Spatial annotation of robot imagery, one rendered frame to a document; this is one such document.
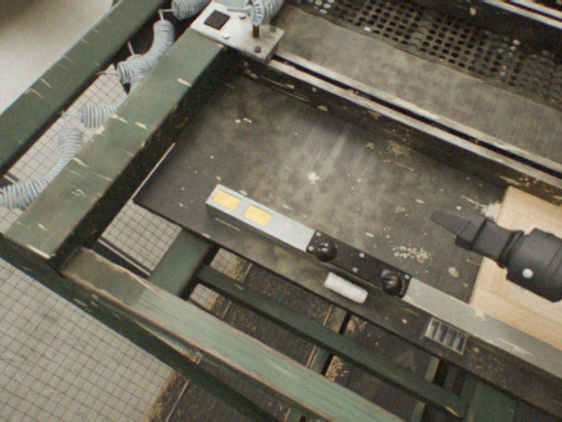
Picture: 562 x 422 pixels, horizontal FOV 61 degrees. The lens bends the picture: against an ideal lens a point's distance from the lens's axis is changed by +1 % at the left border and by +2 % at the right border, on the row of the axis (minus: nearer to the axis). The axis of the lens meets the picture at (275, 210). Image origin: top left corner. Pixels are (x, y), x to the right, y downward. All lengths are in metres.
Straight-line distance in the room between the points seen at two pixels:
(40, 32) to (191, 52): 5.38
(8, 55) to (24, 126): 4.76
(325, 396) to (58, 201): 0.57
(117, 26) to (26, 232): 0.90
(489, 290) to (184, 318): 0.58
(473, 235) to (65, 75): 1.20
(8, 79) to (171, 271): 5.23
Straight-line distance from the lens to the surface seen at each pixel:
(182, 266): 0.97
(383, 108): 1.08
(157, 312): 0.86
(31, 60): 6.23
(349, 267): 0.89
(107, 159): 0.95
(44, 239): 0.90
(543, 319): 1.03
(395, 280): 0.78
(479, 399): 1.00
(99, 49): 1.60
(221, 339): 0.83
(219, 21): 1.16
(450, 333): 0.96
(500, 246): 0.75
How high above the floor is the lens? 1.89
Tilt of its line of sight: 18 degrees down
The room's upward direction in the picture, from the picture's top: 50 degrees counter-clockwise
